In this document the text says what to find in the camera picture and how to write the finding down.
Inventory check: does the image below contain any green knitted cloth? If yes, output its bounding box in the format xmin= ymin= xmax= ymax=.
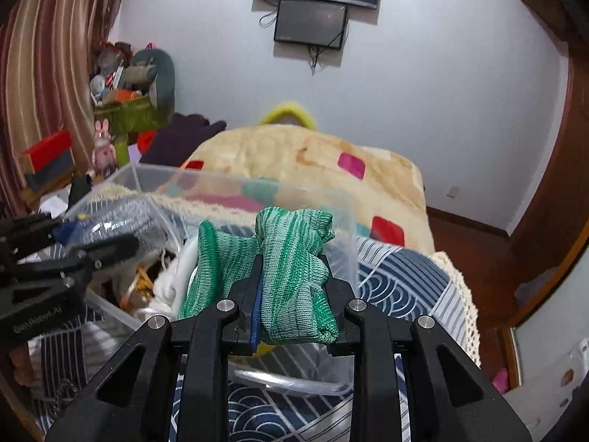
xmin=179 ymin=207 xmax=338 ymax=345

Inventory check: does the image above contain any red box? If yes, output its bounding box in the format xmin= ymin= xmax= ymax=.
xmin=19 ymin=130 xmax=72 ymax=173

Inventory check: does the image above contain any pink rabbit doll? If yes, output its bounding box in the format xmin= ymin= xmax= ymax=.
xmin=91 ymin=119 xmax=117 ymax=179

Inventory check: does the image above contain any clear plastic storage box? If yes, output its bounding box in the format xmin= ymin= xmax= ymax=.
xmin=64 ymin=164 xmax=357 ymax=396

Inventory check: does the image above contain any white sliding door with hearts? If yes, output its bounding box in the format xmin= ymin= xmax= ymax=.
xmin=504 ymin=253 xmax=589 ymax=441

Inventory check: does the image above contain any red cloth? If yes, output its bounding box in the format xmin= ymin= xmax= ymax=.
xmin=136 ymin=130 xmax=157 ymax=155

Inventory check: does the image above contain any green storage box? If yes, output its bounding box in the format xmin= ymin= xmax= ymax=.
xmin=94 ymin=96 xmax=170 ymax=139

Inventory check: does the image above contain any dark purple garment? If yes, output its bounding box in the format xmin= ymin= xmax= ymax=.
xmin=140 ymin=113 xmax=227 ymax=166

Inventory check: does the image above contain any blue patterned tablecloth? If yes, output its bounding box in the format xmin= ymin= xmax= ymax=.
xmin=47 ymin=207 xmax=484 ymax=441

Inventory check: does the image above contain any brown wooden wardrobe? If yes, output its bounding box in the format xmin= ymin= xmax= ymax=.
xmin=508 ymin=0 xmax=588 ymax=327

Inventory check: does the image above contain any grey green plush toy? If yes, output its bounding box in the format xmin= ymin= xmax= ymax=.
xmin=122 ymin=48 xmax=176 ymax=120

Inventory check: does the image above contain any striped curtain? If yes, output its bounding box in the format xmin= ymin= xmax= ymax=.
xmin=1 ymin=0 xmax=122 ymax=215

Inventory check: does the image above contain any beige patchwork blanket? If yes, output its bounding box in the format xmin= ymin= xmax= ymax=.
xmin=182 ymin=125 xmax=435 ymax=256

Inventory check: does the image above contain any yellow plush ring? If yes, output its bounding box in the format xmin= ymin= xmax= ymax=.
xmin=257 ymin=100 xmax=320 ymax=132

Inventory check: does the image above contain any small wall monitor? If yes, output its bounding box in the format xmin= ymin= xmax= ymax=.
xmin=274 ymin=0 xmax=348 ymax=51

